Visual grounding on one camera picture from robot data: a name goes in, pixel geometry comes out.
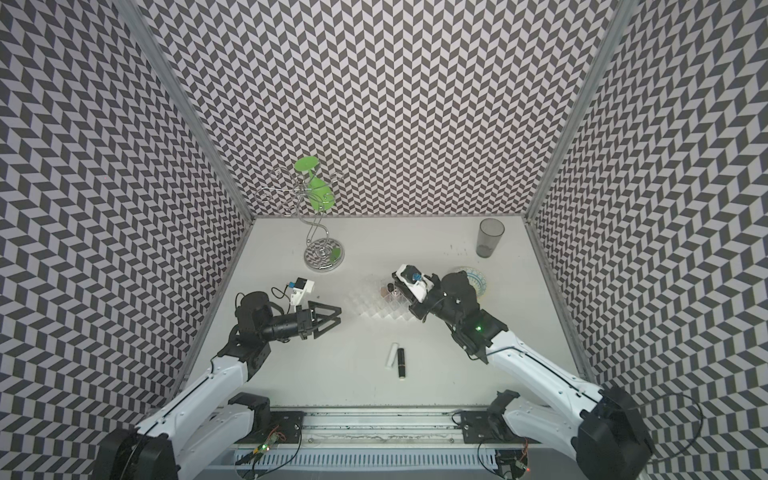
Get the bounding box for aluminium front rail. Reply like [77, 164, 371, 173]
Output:
[134, 406, 637, 451]

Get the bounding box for black lipstick gold band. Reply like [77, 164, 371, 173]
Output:
[396, 348, 406, 380]

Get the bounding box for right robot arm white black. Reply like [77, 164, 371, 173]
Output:
[392, 264, 654, 479]

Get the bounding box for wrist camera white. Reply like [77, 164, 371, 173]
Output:
[288, 277, 315, 307]
[397, 264, 434, 303]

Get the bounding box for patterned small bowl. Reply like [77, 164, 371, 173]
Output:
[456, 266, 487, 298]

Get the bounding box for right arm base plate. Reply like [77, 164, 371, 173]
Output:
[452, 410, 525, 445]

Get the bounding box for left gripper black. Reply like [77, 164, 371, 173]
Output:
[260, 301, 341, 342]

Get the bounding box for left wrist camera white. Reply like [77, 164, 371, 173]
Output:
[288, 277, 315, 307]

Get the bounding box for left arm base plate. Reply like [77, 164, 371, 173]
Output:
[235, 410, 305, 445]

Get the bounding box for grey translucent cup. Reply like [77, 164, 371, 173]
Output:
[475, 218, 505, 258]

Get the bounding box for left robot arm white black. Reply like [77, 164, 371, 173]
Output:
[91, 291, 342, 479]

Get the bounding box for white lipstick tube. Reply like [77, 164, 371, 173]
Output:
[385, 343, 399, 368]

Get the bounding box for wire jewelry tree green leaves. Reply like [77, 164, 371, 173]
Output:
[259, 156, 345, 273]

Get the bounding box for clear plastic lipstick organizer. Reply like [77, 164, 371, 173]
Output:
[346, 276, 416, 321]

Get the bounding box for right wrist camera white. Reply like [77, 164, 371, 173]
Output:
[397, 264, 434, 303]

